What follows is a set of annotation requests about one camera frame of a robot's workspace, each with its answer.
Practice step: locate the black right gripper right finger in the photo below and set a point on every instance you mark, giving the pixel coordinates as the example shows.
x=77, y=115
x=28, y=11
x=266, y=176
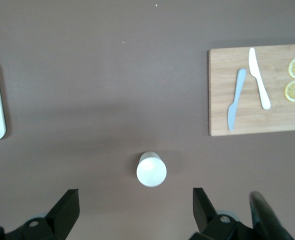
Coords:
x=205, y=217

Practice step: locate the brown table cover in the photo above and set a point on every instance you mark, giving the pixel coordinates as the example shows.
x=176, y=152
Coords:
x=112, y=75

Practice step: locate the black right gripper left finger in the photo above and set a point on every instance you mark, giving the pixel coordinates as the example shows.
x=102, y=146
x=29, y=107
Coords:
x=60, y=220

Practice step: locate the white plastic knife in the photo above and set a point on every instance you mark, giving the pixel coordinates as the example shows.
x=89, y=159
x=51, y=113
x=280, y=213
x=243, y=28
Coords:
x=256, y=72

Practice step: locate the white cup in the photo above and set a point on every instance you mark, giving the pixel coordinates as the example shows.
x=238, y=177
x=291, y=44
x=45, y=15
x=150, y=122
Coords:
x=151, y=172

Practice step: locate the wooden cutting board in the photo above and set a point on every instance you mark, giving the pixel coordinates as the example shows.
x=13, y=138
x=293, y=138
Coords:
x=275, y=120

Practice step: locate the grey plastic knife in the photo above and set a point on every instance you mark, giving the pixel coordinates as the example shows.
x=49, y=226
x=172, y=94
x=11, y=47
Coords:
x=233, y=110

